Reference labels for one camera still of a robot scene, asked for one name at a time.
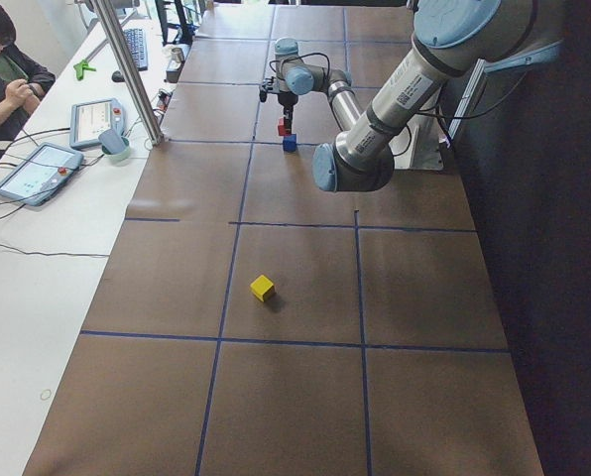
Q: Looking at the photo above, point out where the far teach pendant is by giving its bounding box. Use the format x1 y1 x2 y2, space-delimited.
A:
69 98 125 150

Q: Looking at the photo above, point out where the aluminium frame post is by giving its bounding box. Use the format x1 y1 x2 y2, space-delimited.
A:
91 0 164 146

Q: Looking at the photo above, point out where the green plastic tool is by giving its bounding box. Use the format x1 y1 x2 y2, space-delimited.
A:
73 59 96 81

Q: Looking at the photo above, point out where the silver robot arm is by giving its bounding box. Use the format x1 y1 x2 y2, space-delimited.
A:
259 1 566 192

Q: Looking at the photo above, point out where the blue wooden block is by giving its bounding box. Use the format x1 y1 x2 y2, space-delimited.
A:
282 134 297 153

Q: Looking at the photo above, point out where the near teach pendant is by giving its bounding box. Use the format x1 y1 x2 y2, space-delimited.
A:
0 143 84 206

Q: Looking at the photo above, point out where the far orange black connector box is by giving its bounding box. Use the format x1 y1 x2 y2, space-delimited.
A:
156 89 173 113

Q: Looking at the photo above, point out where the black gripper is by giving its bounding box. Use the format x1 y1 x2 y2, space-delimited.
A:
278 91 297 135

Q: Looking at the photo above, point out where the yellow wooden block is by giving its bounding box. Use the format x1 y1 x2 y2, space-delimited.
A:
250 275 276 302

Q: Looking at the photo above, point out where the black box under cylinder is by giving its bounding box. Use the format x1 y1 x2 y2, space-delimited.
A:
166 44 190 83

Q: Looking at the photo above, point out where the black keyboard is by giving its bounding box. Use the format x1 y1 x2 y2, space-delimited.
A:
123 28 149 71

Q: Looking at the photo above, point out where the red wooden block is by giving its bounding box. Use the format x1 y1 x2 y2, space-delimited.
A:
277 118 289 137

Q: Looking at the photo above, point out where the blue cup on tape roll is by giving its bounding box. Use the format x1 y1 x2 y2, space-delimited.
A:
98 129 130 164

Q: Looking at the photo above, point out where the teach pendant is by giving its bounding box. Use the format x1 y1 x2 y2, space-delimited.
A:
69 98 125 150
0 143 84 206

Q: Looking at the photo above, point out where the seated person in black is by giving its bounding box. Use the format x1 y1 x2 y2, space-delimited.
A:
0 5 56 141

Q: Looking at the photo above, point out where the metal cylinder weight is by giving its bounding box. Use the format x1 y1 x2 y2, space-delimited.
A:
170 47 185 63

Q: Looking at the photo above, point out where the white pillar with base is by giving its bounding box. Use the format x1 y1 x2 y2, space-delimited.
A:
389 107 443 171

